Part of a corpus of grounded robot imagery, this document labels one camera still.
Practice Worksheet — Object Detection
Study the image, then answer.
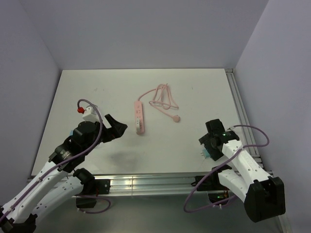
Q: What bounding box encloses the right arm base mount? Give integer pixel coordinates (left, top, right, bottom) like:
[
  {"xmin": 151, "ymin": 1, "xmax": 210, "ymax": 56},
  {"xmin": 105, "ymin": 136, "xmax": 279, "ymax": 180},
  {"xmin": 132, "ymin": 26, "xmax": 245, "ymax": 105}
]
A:
[{"xmin": 196, "ymin": 169, "xmax": 229, "ymax": 203}]

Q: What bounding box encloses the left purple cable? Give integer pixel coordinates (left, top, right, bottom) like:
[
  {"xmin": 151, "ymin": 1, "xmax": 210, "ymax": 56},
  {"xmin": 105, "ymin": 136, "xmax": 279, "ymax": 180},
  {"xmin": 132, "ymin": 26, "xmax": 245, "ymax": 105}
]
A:
[{"xmin": 0, "ymin": 99, "xmax": 112, "ymax": 216}]

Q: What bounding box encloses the pink power strip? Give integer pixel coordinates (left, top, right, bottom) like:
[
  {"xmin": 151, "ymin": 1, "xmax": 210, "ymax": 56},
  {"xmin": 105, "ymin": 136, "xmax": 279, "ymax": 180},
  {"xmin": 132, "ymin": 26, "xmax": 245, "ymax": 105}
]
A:
[{"xmin": 134, "ymin": 100, "xmax": 145, "ymax": 134}]

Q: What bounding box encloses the pink power strip cable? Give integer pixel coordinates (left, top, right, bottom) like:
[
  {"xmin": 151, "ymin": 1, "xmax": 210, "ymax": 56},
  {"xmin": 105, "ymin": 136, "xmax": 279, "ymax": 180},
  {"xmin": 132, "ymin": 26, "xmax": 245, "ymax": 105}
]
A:
[{"xmin": 138, "ymin": 83, "xmax": 181, "ymax": 123}]

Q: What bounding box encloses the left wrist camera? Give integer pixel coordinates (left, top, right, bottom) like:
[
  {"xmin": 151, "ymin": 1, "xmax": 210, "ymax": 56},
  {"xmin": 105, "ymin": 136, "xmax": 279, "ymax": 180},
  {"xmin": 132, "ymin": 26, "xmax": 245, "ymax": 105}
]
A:
[{"xmin": 82, "ymin": 105, "xmax": 99, "ymax": 123}]

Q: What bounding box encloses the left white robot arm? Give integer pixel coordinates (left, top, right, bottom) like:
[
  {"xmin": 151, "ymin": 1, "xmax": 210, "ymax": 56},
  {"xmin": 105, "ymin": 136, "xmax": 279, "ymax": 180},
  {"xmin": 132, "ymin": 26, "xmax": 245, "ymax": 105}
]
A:
[{"xmin": 0, "ymin": 114, "xmax": 127, "ymax": 233}]

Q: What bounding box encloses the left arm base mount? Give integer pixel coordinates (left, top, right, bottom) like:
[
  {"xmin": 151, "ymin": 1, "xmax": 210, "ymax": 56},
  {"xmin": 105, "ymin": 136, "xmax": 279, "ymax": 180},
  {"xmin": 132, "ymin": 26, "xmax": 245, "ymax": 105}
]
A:
[{"xmin": 73, "ymin": 168, "xmax": 111, "ymax": 214}]

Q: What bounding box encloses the teal plug adapter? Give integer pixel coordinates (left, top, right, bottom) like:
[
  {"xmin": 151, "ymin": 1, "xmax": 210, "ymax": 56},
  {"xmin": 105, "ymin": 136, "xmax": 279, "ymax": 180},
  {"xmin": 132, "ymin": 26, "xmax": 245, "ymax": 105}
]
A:
[{"xmin": 201, "ymin": 149, "xmax": 210, "ymax": 159}]

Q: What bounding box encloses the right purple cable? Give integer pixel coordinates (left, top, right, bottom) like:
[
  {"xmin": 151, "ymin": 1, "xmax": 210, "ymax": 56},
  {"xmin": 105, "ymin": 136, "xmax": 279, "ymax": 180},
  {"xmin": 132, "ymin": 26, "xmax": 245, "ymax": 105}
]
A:
[{"xmin": 182, "ymin": 124, "xmax": 271, "ymax": 214}]

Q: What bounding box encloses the purple cable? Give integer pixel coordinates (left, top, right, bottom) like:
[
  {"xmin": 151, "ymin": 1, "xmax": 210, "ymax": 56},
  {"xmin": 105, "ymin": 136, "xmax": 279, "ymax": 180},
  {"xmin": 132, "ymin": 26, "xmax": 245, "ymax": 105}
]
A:
[
  {"xmin": 0, "ymin": 99, "xmax": 112, "ymax": 216},
  {"xmin": 182, "ymin": 124, "xmax": 271, "ymax": 214}
]

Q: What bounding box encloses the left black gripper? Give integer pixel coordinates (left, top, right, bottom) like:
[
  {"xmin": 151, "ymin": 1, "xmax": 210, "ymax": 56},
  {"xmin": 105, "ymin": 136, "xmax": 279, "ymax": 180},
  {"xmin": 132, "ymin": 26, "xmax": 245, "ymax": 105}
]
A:
[{"xmin": 83, "ymin": 114, "xmax": 127, "ymax": 154}]

